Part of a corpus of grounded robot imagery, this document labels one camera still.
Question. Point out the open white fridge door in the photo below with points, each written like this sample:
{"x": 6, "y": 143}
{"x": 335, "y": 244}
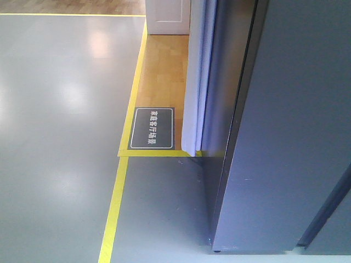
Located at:
{"x": 276, "y": 138}

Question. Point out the dark floor sign chinese text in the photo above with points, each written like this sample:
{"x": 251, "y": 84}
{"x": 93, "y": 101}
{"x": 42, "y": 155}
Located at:
{"x": 152, "y": 129}

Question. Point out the white cabinet door panel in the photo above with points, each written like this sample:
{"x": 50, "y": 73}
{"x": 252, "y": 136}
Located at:
{"x": 168, "y": 17}

